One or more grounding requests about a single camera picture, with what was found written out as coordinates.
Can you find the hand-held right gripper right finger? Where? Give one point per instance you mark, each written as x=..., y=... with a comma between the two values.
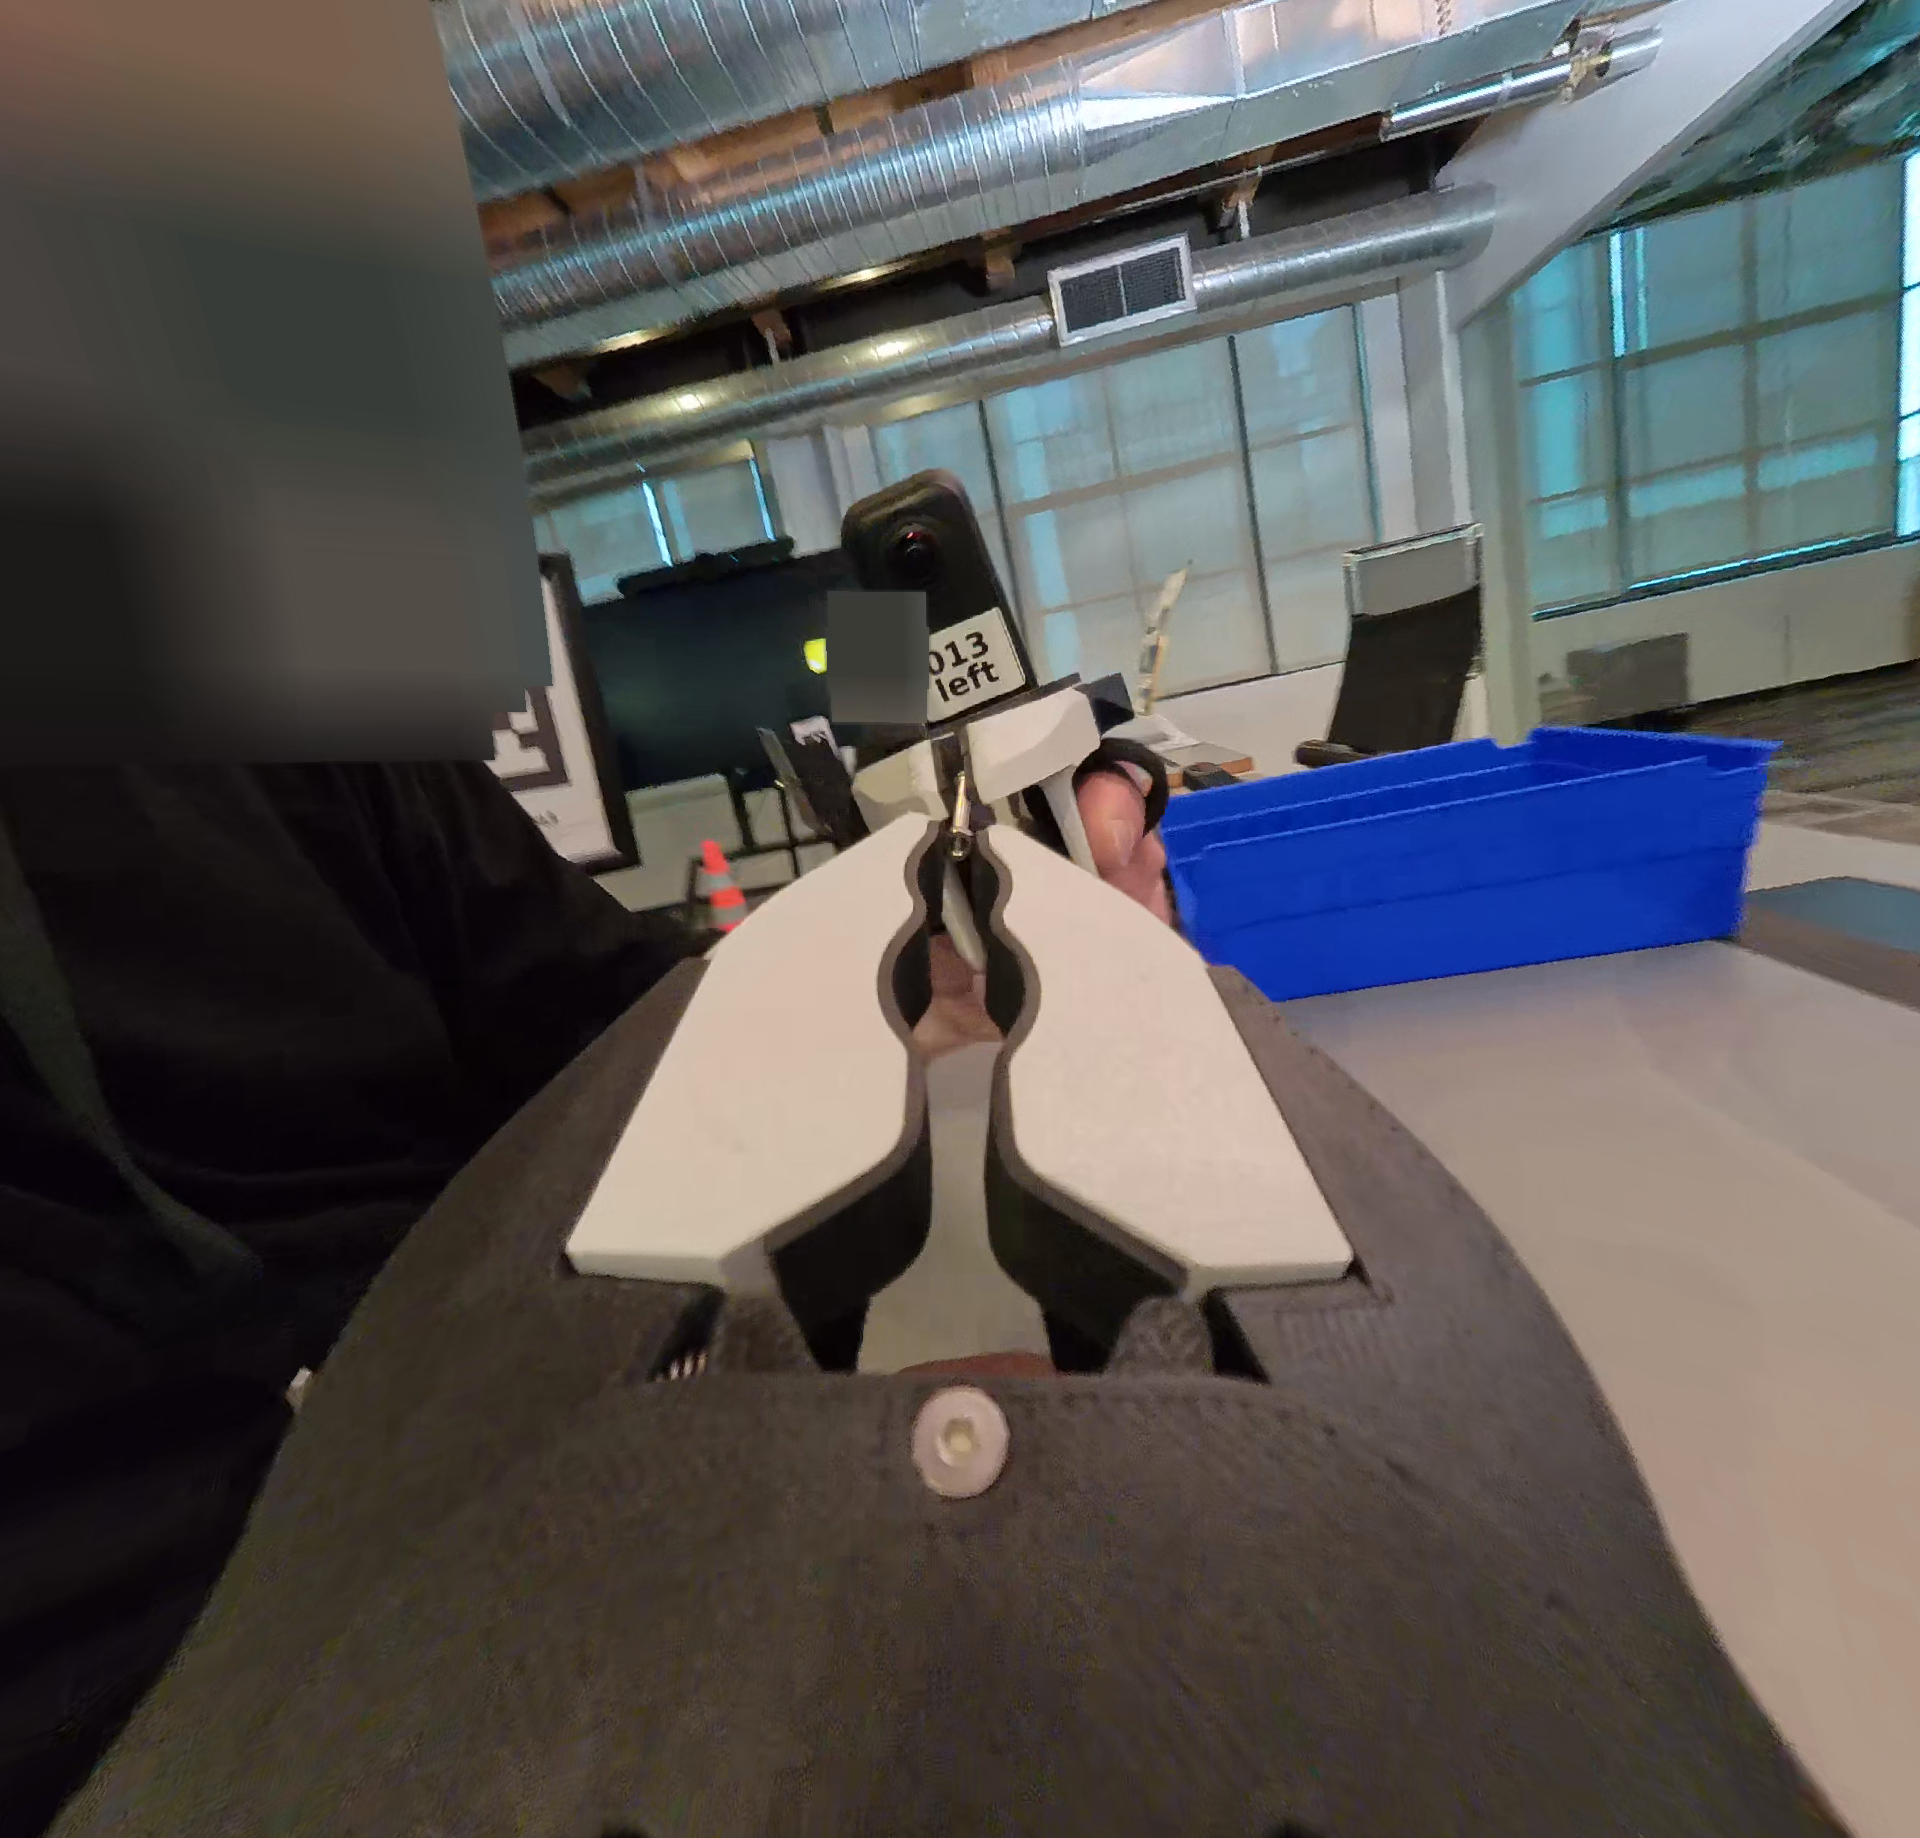
x=1155, y=1104

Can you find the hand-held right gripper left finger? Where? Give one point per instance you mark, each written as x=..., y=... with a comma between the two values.
x=750, y=1090

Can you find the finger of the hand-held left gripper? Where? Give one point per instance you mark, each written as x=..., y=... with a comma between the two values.
x=1035, y=740
x=901, y=785

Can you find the silver metal bolt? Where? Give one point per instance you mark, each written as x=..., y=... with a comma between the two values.
x=956, y=810

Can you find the person's left hand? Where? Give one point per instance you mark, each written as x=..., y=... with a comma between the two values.
x=1125, y=855

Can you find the pale slender board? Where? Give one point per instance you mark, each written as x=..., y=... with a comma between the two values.
x=1167, y=640

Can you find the orange traffic cone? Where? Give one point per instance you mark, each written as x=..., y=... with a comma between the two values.
x=723, y=894

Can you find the black monitor screen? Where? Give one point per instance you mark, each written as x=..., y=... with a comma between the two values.
x=706, y=684

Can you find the white air vent grille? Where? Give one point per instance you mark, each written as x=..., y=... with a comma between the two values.
x=1121, y=291

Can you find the black and white marker board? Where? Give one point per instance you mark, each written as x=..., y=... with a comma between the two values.
x=561, y=759

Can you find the black office chair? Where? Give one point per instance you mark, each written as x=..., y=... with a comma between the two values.
x=1410, y=670

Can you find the blue plastic bin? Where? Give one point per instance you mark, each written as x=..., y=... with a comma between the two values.
x=1471, y=864

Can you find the person's black clothing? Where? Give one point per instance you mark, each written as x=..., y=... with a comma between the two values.
x=226, y=1195

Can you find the dark low cabinet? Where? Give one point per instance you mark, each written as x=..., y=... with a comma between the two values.
x=1626, y=676

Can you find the silver metal tube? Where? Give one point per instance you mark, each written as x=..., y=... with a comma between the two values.
x=1516, y=85

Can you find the thin silver spiral duct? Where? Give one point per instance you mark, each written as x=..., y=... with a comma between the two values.
x=780, y=390

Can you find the medium silver spiral duct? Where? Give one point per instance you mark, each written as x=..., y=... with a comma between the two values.
x=901, y=240

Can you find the large silver spiral duct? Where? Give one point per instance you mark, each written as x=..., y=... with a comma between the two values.
x=780, y=39

